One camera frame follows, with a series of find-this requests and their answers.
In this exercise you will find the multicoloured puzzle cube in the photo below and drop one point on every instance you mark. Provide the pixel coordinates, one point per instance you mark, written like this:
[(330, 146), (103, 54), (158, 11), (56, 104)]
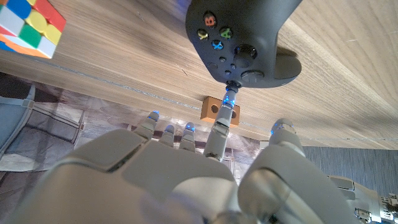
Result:
[(28, 28)]

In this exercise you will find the brown block with three holes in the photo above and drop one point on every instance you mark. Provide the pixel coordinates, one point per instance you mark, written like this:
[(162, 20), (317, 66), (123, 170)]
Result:
[(206, 119)]

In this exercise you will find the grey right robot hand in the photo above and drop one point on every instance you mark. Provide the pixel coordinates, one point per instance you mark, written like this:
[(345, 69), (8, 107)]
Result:
[(140, 186)]

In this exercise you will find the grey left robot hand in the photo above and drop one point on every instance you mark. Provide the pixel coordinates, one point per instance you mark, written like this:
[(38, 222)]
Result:
[(376, 208)]

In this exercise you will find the printed sofa backdrop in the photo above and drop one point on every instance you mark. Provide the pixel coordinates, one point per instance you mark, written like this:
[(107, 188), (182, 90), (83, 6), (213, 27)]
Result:
[(46, 133)]

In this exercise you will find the black game controller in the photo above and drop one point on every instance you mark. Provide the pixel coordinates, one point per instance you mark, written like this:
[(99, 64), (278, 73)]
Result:
[(248, 18)]

